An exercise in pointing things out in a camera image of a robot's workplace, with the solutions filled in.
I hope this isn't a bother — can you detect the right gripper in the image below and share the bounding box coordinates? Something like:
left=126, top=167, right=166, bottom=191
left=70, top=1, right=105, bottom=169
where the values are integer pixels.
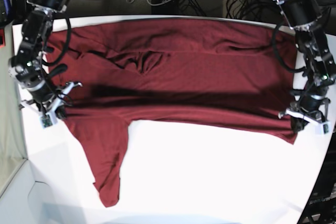
left=18, top=81, right=82, bottom=119

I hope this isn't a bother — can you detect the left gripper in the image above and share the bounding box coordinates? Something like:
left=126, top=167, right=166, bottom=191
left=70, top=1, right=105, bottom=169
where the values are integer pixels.
left=278, top=90, right=330, bottom=133

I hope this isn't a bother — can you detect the dark red t-shirt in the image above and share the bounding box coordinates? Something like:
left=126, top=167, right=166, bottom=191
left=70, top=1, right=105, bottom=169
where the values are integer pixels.
left=53, top=19, right=297, bottom=207

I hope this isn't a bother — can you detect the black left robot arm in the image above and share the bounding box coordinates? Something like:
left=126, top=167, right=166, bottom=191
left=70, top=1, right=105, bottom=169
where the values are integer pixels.
left=271, top=0, right=335, bottom=134

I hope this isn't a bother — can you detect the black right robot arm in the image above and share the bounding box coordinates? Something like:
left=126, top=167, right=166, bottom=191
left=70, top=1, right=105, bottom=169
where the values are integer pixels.
left=8, top=0, right=81, bottom=127

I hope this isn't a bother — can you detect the green cloth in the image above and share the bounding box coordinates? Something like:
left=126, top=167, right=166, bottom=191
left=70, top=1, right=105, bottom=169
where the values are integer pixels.
left=1, top=25, right=27, bottom=188

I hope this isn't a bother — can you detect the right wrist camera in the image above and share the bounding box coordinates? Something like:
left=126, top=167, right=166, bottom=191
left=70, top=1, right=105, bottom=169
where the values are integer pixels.
left=39, top=113, right=58, bottom=129

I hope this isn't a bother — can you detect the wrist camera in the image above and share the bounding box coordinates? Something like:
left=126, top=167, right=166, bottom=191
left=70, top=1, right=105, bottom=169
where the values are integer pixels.
left=39, top=113, right=58, bottom=129
left=315, top=121, right=331, bottom=135

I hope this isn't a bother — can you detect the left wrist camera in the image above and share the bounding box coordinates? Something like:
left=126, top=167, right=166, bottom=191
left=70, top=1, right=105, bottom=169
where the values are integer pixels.
left=315, top=121, right=331, bottom=135

